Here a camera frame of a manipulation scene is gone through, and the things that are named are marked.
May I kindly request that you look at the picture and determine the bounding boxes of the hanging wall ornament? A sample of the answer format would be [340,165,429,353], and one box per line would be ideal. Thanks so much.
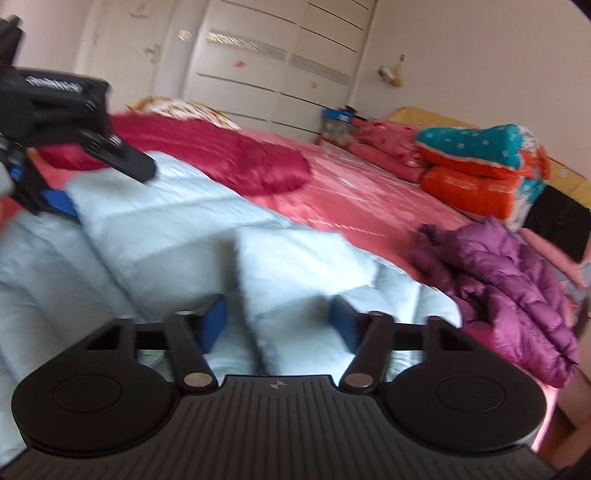
[378,54,407,86]

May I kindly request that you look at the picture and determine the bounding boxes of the grey shoe box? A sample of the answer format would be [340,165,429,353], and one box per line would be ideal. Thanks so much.
[320,119,360,145]

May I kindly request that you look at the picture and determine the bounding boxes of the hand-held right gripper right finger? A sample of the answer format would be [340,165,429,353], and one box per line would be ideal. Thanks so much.
[328,295,481,396]

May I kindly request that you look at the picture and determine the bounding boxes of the white sliding-door wardrobe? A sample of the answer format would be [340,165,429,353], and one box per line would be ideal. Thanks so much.
[182,0,379,144]

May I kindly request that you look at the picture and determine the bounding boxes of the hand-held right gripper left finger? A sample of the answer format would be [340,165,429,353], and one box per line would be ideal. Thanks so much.
[83,295,229,396]

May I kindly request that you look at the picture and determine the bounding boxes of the crimson down jacket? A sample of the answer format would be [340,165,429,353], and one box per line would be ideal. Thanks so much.
[34,113,312,197]

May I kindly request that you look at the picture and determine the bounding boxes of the purple down jacket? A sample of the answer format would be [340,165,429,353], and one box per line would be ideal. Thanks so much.
[409,217,580,388]

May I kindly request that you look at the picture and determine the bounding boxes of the black folded cloth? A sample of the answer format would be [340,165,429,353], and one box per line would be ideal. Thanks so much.
[524,187,589,264]

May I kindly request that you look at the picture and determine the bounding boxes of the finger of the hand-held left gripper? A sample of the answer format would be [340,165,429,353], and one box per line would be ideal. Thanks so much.
[82,130,156,182]
[13,149,80,217]

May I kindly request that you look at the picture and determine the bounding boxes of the teal and orange folded quilt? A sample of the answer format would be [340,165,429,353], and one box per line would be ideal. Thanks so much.
[416,124,552,232]

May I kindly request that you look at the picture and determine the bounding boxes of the pink printed pillow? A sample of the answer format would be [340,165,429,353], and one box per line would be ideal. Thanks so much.
[348,117,432,183]

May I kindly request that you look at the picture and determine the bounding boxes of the cartoon print pillow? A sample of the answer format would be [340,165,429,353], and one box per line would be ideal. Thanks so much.
[127,97,241,131]

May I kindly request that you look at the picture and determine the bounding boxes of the white door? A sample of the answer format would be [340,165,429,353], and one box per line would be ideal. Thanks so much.
[78,0,204,112]

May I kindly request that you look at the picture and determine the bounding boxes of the light blue down jacket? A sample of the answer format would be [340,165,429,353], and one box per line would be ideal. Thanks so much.
[0,150,462,457]

